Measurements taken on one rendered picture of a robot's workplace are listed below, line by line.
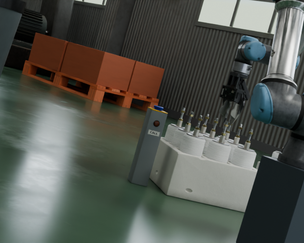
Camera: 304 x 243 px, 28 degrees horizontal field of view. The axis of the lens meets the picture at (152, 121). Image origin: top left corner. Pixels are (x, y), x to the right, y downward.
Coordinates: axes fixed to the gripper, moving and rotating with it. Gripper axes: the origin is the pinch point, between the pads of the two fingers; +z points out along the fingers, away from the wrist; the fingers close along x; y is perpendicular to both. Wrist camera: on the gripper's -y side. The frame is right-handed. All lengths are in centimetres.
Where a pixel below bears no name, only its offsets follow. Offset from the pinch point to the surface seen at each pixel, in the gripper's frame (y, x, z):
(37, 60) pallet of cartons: -251, -373, 16
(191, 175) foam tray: 14.6, -1.6, 24.7
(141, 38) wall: -367, -329, -42
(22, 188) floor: 90, -17, 35
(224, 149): 3.6, 3.7, 11.7
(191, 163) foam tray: 15.7, -2.6, 19.8
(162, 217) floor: 52, 13, 35
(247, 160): -5.1, 11.1, 13.5
